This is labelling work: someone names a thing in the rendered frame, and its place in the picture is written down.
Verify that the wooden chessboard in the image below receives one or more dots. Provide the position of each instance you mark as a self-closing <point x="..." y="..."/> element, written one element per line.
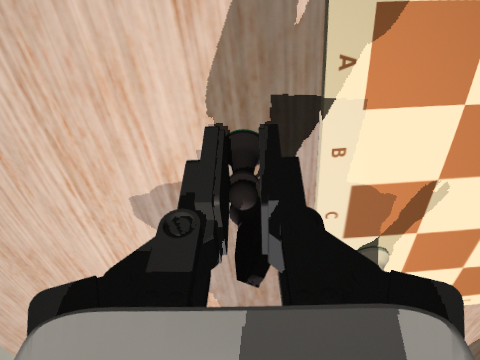
<point x="399" y="139"/>

